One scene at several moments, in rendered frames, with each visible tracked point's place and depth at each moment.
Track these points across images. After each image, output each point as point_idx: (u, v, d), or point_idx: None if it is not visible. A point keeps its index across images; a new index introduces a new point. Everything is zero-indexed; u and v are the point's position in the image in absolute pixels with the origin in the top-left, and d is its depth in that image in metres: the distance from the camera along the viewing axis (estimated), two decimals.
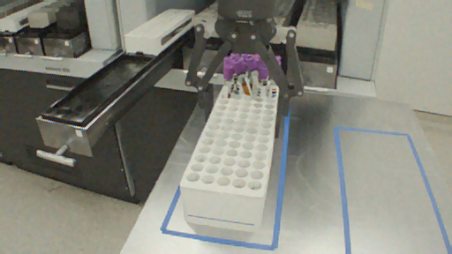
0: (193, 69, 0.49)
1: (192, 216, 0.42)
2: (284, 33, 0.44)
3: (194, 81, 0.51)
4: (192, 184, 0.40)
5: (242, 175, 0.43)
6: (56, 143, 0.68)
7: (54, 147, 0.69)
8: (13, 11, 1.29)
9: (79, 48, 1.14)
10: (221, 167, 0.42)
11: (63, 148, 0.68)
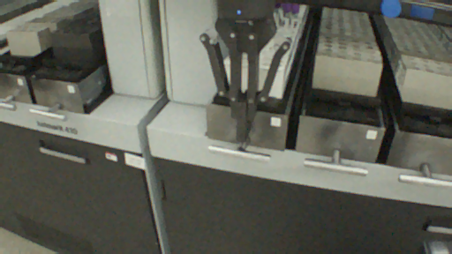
0: None
1: None
2: (212, 32, 0.48)
3: (260, 92, 0.51)
4: None
5: (267, 63, 0.58)
6: (230, 135, 0.58)
7: (222, 141, 0.59)
8: None
9: (92, 96, 0.68)
10: None
11: (238, 141, 0.58)
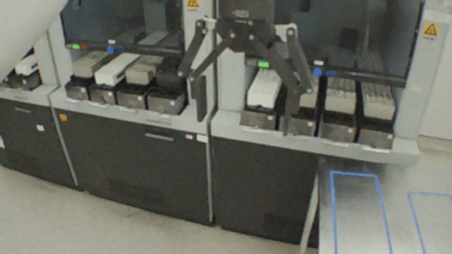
0: (187, 61, 0.49)
1: (251, 104, 1.34)
2: (283, 31, 0.44)
3: (186, 72, 0.51)
4: (252, 93, 1.31)
5: (267, 93, 1.34)
6: (251, 123, 1.34)
7: (247, 126, 1.35)
8: (101, 61, 1.60)
9: (180, 106, 1.44)
10: (260, 89, 1.34)
11: (254, 126, 1.34)
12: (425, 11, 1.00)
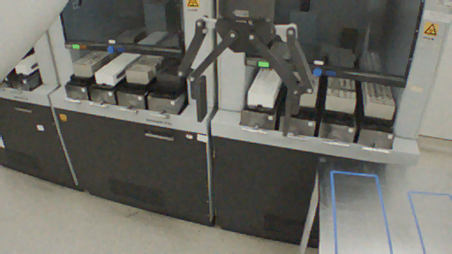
0: (187, 61, 0.49)
1: (251, 104, 1.34)
2: (284, 31, 0.44)
3: (186, 72, 0.51)
4: (252, 93, 1.31)
5: (267, 93, 1.34)
6: (251, 123, 1.34)
7: (247, 126, 1.35)
8: (101, 61, 1.60)
9: (180, 106, 1.44)
10: (260, 89, 1.34)
11: (254, 126, 1.34)
12: (425, 11, 1.00)
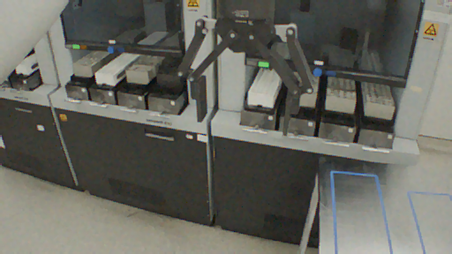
0: (187, 61, 0.49)
1: (251, 104, 1.34)
2: (283, 31, 0.44)
3: (186, 72, 0.51)
4: (252, 93, 1.32)
5: (267, 93, 1.34)
6: (251, 123, 1.34)
7: (247, 126, 1.35)
8: (101, 61, 1.60)
9: (181, 106, 1.44)
10: (260, 89, 1.34)
11: (254, 126, 1.34)
12: (425, 11, 1.01)
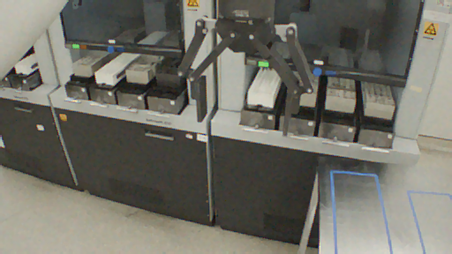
0: (187, 61, 0.49)
1: None
2: (283, 31, 0.44)
3: (186, 72, 0.51)
4: (252, 93, 1.31)
5: (267, 92, 1.34)
6: (251, 123, 1.34)
7: (247, 126, 1.35)
8: (101, 61, 1.60)
9: (180, 106, 1.44)
10: (260, 89, 1.34)
11: (254, 126, 1.34)
12: (425, 11, 1.01)
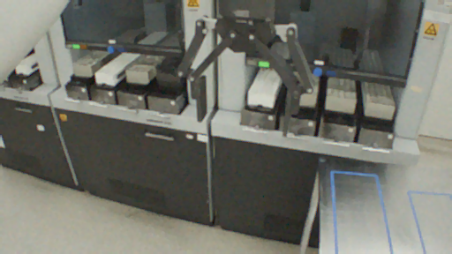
0: (187, 61, 0.49)
1: (251, 104, 1.34)
2: (284, 31, 0.44)
3: (186, 72, 0.51)
4: (252, 93, 1.31)
5: (267, 93, 1.34)
6: (251, 123, 1.34)
7: (247, 126, 1.35)
8: (101, 61, 1.60)
9: (181, 106, 1.44)
10: (260, 89, 1.34)
11: (254, 126, 1.34)
12: (425, 11, 1.01)
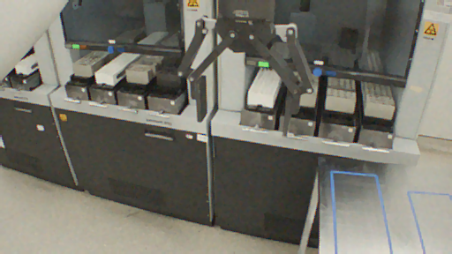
0: (187, 61, 0.49)
1: (251, 104, 1.34)
2: (283, 31, 0.44)
3: (186, 72, 0.51)
4: (252, 93, 1.31)
5: (267, 93, 1.34)
6: (251, 123, 1.34)
7: (247, 126, 1.35)
8: (101, 61, 1.60)
9: (180, 106, 1.44)
10: (260, 89, 1.34)
11: (254, 126, 1.34)
12: (425, 11, 1.01)
